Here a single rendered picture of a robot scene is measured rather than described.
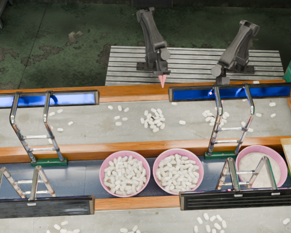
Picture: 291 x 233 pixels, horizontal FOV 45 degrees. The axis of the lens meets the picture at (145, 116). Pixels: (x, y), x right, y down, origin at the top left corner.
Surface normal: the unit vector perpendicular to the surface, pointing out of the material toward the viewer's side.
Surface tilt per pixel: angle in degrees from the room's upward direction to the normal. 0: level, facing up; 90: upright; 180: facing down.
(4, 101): 58
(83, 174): 0
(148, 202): 0
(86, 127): 0
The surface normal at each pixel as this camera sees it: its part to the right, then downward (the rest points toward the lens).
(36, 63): -0.01, -0.58
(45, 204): 0.03, 0.38
